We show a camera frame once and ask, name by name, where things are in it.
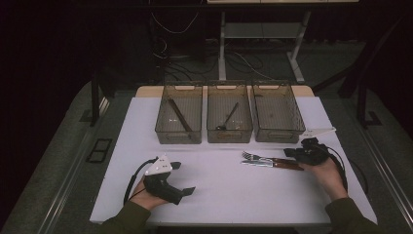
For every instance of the metal spoon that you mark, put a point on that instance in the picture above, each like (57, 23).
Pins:
(230, 115)

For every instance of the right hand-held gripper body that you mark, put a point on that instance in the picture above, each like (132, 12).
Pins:
(316, 154)

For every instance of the black metal stand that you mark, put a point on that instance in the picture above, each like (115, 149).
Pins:
(362, 104)

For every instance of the white metal desk frame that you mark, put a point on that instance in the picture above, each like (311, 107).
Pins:
(222, 48)

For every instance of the person's right hand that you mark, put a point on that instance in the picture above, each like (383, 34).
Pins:
(329, 178)

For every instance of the white table cover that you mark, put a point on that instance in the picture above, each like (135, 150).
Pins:
(233, 201)

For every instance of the black chopstick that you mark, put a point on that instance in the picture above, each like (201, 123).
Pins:
(178, 112)

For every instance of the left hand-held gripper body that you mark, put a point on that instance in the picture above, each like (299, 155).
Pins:
(159, 187)

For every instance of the black floor outlet frame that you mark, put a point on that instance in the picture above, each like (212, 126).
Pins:
(92, 157)

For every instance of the mesh bin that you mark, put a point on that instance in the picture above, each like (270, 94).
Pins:
(277, 113)
(224, 97)
(180, 130)

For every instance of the person's left hand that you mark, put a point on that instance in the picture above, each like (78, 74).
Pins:
(147, 198)

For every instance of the brown chopstick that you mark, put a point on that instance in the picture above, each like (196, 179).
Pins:
(180, 116)

